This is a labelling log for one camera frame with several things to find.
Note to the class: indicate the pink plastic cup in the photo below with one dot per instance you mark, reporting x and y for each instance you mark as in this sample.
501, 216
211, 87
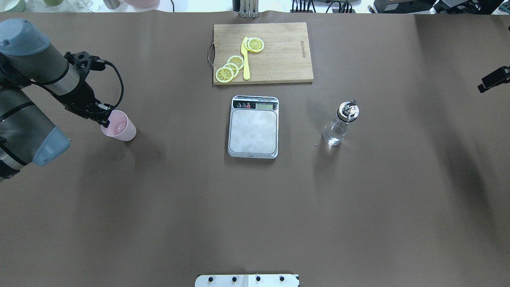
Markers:
120, 127

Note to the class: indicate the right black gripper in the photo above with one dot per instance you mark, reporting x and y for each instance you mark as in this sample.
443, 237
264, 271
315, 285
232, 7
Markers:
495, 80

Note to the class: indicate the glass sauce bottle metal spout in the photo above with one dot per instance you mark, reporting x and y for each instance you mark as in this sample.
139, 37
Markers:
335, 131

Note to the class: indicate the wooden cutting board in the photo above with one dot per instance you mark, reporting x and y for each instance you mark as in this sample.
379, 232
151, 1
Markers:
286, 57

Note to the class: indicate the lemon slice upper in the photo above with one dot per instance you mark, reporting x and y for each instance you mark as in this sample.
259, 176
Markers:
237, 60

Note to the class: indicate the lemon slice front left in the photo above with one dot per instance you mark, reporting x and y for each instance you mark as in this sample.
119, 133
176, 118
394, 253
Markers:
224, 74

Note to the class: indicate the silver digital kitchen scale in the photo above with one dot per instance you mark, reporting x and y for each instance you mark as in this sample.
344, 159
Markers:
253, 130

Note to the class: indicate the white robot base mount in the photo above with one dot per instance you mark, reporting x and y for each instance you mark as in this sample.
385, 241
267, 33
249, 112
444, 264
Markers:
248, 280

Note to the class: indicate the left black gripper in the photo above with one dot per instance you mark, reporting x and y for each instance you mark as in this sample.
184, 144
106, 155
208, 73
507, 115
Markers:
82, 97

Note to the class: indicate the lemon slice by knife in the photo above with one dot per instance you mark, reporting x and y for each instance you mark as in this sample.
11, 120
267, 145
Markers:
254, 44

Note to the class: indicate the aluminium frame post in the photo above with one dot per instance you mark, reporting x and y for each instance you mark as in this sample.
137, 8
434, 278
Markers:
249, 9

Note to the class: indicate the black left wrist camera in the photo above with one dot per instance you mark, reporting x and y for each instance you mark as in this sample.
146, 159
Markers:
84, 62

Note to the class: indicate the brown table cover sheet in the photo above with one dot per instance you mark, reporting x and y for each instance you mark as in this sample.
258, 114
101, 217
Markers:
416, 194

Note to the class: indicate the lemon slice middle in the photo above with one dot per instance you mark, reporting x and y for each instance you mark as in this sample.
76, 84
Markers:
234, 68

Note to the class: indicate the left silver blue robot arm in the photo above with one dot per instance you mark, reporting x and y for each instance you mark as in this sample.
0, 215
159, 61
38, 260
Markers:
29, 58

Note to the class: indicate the yellow plastic knife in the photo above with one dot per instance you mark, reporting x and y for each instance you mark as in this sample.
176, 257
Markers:
244, 53

